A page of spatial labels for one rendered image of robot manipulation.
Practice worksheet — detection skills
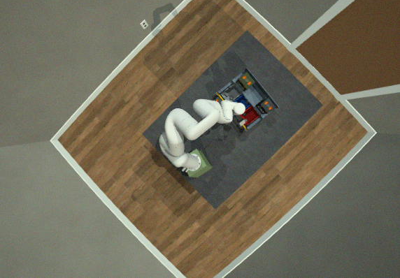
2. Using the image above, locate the grey open bin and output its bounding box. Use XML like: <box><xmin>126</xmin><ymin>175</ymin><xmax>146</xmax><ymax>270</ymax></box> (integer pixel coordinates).
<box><xmin>220</xmin><ymin>84</ymin><xmax>242</xmax><ymax>101</ymax></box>

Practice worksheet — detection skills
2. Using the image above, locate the red bin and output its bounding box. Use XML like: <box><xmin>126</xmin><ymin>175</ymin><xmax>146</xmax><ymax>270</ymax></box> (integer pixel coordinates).
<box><xmin>240</xmin><ymin>106</ymin><xmax>259</xmax><ymax>126</ymax></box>

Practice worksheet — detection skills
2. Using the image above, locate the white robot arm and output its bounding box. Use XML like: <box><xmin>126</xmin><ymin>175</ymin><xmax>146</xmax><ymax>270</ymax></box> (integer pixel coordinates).
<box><xmin>159</xmin><ymin>99</ymin><xmax>245</xmax><ymax>172</ymax></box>

